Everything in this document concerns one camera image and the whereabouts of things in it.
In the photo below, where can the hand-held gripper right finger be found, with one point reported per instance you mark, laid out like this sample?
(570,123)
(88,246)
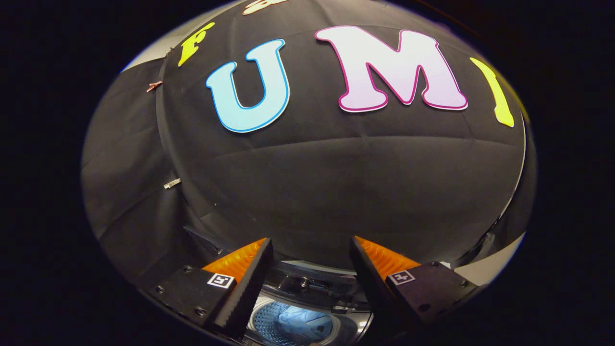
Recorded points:
(367,283)

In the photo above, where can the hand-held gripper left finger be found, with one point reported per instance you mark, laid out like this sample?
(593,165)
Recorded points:
(250,290)

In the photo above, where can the dark washing machine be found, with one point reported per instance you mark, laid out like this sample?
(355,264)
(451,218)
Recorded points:
(312,283)

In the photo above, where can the light blue shirt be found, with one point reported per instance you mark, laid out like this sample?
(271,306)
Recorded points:
(300,319)

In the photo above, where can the clear washing machine lid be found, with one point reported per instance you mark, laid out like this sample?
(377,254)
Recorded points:
(204,241)

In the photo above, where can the black backdrop cloth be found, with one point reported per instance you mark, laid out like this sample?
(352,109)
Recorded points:
(336,182)

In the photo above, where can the silver clip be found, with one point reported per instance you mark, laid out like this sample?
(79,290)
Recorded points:
(171,183)

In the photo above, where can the copper clip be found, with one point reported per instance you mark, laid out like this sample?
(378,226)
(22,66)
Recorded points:
(154,86)

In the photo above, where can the metal frame pole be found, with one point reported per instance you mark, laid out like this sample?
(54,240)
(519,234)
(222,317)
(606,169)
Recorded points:
(516,182)

